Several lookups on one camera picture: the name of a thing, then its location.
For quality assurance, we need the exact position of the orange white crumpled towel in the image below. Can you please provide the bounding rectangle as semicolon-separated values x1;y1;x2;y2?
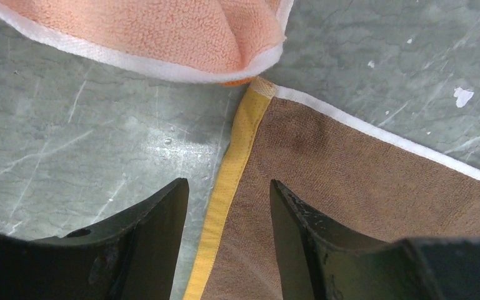
0;1;293;86

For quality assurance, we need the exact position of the brown yellow bear towel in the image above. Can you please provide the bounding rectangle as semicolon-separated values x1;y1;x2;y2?
184;78;480;299

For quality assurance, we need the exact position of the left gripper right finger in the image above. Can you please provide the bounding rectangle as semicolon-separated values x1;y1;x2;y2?
269;180;480;299

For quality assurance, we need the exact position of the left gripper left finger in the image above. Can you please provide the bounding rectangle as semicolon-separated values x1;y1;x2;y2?
0;178;189;299

